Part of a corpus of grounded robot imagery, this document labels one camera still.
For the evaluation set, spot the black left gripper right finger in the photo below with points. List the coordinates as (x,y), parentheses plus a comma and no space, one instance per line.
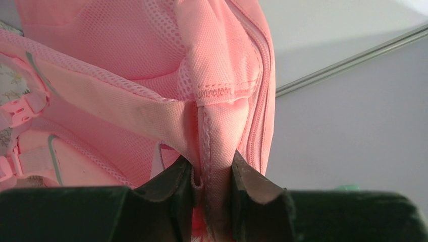
(264,211)

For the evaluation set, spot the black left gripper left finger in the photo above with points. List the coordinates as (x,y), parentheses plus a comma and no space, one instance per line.
(159,210)

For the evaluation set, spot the pink student backpack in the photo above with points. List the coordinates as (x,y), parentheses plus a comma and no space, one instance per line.
(119,90)

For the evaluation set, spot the floral patterned table mat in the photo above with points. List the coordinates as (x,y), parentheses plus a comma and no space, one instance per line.
(13,85)

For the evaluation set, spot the aluminium frame rail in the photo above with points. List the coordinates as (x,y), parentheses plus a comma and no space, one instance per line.
(353,61)

